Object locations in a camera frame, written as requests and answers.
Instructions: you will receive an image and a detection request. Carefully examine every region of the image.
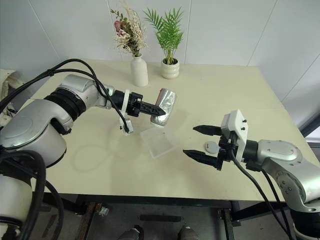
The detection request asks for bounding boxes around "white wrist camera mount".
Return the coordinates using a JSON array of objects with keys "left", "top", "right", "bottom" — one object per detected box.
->
[
  {"left": 221, "top": 109, "right": 250, "bottom": 162},
  {"left": 118, "top": 89, "right": 134, "bottom": 136}
]

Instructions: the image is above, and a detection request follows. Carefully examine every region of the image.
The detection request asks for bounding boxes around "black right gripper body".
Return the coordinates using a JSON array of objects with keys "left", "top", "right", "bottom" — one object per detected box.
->
[{"left": 213, "top": 131, "right": 241, "bottom": 172}]

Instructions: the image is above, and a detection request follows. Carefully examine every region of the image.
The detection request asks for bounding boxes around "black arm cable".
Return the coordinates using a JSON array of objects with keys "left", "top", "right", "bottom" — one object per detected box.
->
[
  {"left": 228, "top": 139, "right": 293, "bottom": 240},
  {"left": 44, "top": 179, "right": 65, "bottom": 240},
  {"left": 261, "top": 169, "right": 292, "bottom": 240},
  {"left": 0, "top": 68, "right": 108, "bottom": 113},
  {"left": 0, "top": 149, "right": 48, "bottom": 240},
  {"left": 0, "top": 58, "right": 132, "bottom": 133}
]

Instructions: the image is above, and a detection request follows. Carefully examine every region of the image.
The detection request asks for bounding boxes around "white ceramic vase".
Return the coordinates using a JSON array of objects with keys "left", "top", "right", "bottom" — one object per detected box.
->
[{"left": 130, "top": 53, "right": 149, "bottom": 88}]

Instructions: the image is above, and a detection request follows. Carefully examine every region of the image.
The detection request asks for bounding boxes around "clear plastic square container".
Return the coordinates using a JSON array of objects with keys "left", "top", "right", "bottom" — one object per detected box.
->
[{"left": 139, "top": 126, "right": 180, "bottom": 159}]

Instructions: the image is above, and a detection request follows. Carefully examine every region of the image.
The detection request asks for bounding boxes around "dried flower bouquet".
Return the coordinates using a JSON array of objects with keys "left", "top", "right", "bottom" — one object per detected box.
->
[{"left": 110, "top": 0, "right": 148, "bottom": 58}]

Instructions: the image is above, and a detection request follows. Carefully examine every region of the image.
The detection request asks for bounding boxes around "rusty brown table leg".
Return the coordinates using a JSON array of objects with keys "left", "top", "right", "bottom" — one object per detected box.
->
[{"left": 76, "top": 202, "right": 98, "bottom": 240}]

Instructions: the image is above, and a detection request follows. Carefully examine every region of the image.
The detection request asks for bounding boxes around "dark grey rounded shape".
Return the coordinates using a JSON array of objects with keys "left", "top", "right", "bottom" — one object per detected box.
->
[
  {"left": 118, "top": 225, "right": 142, "bottom": 240},
  {"left": 177, "top": 226, "right": 201, "bottom": 240}
]

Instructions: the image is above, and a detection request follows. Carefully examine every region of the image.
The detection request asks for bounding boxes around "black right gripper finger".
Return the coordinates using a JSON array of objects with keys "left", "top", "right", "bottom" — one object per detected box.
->
[
  {"left": 182, "top": 149, "right": 221, "bottom": 169},
  {"left": 192, "top": 124, "right": 223, "bottom": 137}
]

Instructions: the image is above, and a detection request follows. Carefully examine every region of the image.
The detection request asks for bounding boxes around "black metal table frame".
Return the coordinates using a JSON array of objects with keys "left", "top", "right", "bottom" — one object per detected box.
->
[{"left": 42, "top": 191, "right": 291, "bottom": 240}]

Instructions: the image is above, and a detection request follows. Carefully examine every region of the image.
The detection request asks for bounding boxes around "white ribbed plant pot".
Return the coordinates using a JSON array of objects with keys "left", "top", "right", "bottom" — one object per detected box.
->
[{"left": 160, "top": 57, "right": 180, "bottom": 80}]

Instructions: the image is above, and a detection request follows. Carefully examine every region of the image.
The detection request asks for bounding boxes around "small white round disc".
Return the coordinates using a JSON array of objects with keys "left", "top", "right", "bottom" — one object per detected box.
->
[{"left": 203, "top": 141, "right": 220, "bottom": 155}]

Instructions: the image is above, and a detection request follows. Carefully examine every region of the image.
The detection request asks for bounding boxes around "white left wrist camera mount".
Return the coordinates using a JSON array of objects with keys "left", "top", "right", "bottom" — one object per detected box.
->
[{"left": 118, "top": 89, "right": 134, "bottom": 136}]

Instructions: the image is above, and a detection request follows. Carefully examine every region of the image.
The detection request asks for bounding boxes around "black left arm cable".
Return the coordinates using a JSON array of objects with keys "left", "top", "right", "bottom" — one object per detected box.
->
[
  {"left": 0, "top": 149, "right": 48, "bottom": 240},
  {"left": 0, "top": 68, "right": 108, "bottom": 113},
  {"left": 44, "top": 179, "right": 65, "bottom": 240},
  {"left": 0, "top": 58, "right": 132, "bottom": 133}
]

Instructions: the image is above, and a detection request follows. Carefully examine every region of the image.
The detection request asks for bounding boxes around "green palm plant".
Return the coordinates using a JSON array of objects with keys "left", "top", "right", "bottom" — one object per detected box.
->
[{"left": 142, "top": 7, "right": 185, "bottom": 65}]

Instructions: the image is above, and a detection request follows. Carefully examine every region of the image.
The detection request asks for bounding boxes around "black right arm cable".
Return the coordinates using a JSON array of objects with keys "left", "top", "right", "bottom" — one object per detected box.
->
[
  {"left": 228, "top": 139, "right": 293, "bottom": 240},
  {"left": 261, "top": 169, "right": 292, "bottom": 240}
]

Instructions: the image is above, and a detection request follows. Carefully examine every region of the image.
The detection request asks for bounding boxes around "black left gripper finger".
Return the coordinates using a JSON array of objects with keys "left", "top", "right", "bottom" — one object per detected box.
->
[{"left": 139, "top": 101, "right": 167, "bottom": 117}]

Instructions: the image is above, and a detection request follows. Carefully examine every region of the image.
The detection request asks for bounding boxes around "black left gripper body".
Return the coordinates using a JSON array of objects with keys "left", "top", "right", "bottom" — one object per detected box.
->
[{"left": 126, "top": 91, "right": 145, "bottom": 118}]

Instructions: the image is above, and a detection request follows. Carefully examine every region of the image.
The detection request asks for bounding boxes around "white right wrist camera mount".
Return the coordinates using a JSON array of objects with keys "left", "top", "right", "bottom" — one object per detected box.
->
[{"left": 221, "top": 109, "right": 250, "bottom": 162}]

